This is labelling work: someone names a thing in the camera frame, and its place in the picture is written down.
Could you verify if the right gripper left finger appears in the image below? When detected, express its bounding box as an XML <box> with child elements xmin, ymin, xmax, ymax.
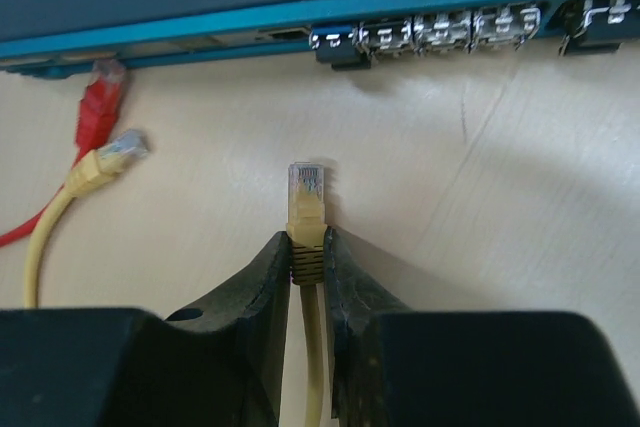
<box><xmin>1</xmin><ymin>232</ymin><xmax>291</xmax><ymax>426</ymax></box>

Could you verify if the red patch cable left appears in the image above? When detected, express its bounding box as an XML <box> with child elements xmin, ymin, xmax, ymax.
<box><xmin>0</xmin><ymin>59</ymin><xmax>129</xmax><ymax>248</ymax></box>

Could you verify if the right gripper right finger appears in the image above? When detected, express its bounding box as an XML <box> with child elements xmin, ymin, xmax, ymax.
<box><xmin>323</xmin><ymin>229</ymin><xmax>639</xmax><ymax>426</ymax></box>

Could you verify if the yellow patch cable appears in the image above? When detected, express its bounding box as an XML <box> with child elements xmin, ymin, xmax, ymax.
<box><xmin>23</xmin><ymin>129</ymin><xmax>334</xmax><ymax>427</ymax></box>

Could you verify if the dark blue network switch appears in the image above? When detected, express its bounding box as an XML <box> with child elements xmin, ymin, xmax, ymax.
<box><xmin>1</xmin><ymin>0</ymin><xmax>639</xmax><ymax>79</ymax></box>

